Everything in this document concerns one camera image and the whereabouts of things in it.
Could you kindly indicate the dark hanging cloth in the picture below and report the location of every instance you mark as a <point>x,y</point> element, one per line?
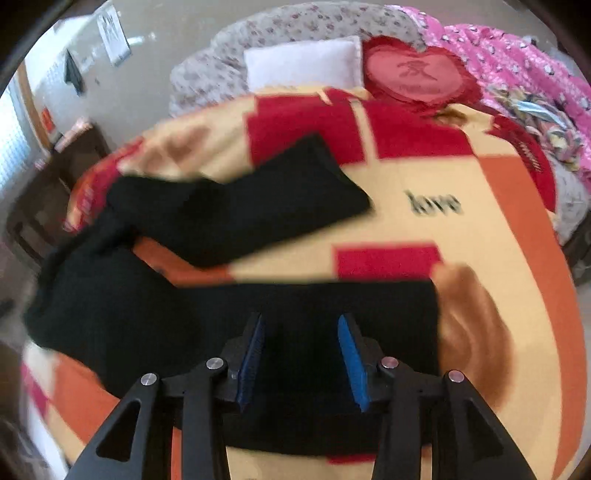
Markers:
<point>72,74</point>

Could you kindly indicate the colourful knotted fabric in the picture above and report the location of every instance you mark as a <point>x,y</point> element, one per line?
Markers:
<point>556,133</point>

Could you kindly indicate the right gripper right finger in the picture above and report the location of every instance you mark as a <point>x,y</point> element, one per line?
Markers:
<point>447,413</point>

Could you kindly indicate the white pillow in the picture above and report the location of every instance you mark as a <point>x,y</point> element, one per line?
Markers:
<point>335,63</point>

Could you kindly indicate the pink cloth on table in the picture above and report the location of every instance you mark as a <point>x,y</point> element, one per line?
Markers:
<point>80,126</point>

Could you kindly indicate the red paper wall decoration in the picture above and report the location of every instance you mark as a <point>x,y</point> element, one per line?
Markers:
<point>47,121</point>

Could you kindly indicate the dark wooden table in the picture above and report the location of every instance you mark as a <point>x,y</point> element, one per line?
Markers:
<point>35,223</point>

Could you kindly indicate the eye chart poster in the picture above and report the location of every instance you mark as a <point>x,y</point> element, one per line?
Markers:
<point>112,35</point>

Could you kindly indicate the floral grey quilt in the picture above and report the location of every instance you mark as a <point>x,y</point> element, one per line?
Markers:
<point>217,73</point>

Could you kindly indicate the red yellow orange blanket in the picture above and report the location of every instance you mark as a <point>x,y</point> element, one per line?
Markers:
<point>453,203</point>

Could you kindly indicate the red heart cushion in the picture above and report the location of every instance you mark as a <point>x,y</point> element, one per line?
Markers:
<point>422,82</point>

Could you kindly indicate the black pants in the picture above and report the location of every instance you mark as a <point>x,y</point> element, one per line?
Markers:
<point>144,289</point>

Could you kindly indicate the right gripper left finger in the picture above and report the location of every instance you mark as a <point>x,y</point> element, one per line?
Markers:
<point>135,440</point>

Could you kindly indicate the window with lattice grille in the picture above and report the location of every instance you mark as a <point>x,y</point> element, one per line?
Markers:
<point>22,154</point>

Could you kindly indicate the pink patterned quilt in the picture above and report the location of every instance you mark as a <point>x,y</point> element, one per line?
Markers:
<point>497,58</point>

